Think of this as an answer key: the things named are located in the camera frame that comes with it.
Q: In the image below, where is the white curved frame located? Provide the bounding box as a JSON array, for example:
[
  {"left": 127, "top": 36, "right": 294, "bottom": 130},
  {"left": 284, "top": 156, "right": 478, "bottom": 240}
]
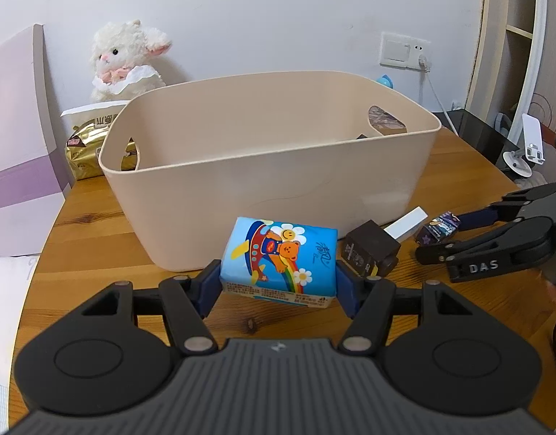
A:
[{"left": 508, "top": 0, "right": 551, "bottom": 146}]

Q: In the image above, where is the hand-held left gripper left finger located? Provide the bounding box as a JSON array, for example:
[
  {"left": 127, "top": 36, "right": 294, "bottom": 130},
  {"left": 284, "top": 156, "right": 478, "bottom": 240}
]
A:
[{"left": 81, "top": 260, "right": 223, "bottom": 355}]

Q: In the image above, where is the white wall socket panel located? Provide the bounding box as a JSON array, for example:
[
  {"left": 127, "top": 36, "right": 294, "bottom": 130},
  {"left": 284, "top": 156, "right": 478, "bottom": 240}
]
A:
[{"left": 380, "top": 32, "right": 430, "bottom": 71}]

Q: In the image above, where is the small purple snack packet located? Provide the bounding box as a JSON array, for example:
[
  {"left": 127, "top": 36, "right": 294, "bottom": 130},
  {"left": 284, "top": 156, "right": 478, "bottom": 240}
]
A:
[{"left": 416, "top": 211, "right": 462, "bottom": 248}]

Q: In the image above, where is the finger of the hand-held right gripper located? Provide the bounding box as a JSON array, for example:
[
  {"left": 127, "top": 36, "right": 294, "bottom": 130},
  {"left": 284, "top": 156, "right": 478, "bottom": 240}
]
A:
[
  {"left": 454, "top": 182, "right": 556, "bottom": 232},
  {"left": 415, "top": 216, "right": 555, "bottom": 266}
]

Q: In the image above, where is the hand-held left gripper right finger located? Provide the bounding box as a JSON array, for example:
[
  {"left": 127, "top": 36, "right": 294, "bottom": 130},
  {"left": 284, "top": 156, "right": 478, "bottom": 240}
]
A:
[{"left": 335, "top": 262, "right": 471, "bottom": 355}]

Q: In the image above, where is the light wooden shelf unit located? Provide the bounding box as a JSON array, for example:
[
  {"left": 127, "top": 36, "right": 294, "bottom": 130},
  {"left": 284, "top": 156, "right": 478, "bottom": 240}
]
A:
[{"left": 465, "top": 0, "right": 547, "bottom": 116}]

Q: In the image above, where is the blue cartoon tissue packet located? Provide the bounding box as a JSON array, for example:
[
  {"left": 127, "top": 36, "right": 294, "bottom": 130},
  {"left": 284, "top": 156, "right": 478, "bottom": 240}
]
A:
[{"left": 219, "top": 216, "right": 339, "bottom": 311}]

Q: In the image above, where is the pink and purple flat box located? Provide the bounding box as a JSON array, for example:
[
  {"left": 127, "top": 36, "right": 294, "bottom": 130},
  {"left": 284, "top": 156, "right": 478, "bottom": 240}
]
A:
[{"left": 0, "top": 22, "right": 75, "bottom": 259}]

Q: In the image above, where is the white paper package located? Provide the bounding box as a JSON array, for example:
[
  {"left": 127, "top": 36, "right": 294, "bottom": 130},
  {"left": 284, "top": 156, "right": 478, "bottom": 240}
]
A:
[{"left": 60, "top": 100, "right": 134, "bottom": 128}]

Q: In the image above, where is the white pillow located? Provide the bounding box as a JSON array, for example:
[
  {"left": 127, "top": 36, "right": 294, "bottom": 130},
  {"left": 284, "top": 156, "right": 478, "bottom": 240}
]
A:
[{"left": 0, "top": 256, "right": 39, "bottom": 422}]

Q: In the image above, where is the dark brown small box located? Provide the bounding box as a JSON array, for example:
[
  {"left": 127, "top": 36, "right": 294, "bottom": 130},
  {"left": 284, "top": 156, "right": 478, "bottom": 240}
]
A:
[{"left": 341, "top": 220, "right": 402, "bottom": 278}]

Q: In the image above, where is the white phone stand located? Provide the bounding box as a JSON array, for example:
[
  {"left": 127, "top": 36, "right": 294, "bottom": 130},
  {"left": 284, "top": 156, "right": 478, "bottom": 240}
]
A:
[{"left": 504, "top": 113, "right": 548, "bottom": 177}]

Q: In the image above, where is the white plug and cable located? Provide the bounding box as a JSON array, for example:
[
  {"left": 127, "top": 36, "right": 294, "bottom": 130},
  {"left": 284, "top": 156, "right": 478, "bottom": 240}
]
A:
[{"left": 418, "top": 54, "right": 460, "bottom": 136}]

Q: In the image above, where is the beige plastic storage basket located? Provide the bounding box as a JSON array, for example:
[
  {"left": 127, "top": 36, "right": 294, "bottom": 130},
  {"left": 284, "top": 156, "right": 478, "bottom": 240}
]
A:
[{"left": 98, "top": 70, "right": 442, "bottom": 273}]

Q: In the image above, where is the gold snack bag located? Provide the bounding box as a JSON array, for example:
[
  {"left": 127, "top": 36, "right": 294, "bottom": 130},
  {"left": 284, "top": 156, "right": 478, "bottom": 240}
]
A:
[{"left": 64, "top": 122, "right": 140, "bottom": 181}]

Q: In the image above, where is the black glass side table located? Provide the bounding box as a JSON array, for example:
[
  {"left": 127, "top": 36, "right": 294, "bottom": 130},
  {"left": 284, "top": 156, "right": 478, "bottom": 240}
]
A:
[{"left": 432, "top": 109, "right": 525, "bottom": 184}]

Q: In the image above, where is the white rectangular block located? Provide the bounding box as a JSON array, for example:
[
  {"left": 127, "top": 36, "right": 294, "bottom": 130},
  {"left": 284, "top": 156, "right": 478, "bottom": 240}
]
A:
[{"left": 384, "top": 206, "right": 429, "bottom": 242}]

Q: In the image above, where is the white plush sheep toy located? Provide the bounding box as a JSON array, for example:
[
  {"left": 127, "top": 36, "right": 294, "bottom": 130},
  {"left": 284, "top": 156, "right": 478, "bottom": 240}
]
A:
[{"left": 88, "top": 19, "right": 174, "bottom": 103}]

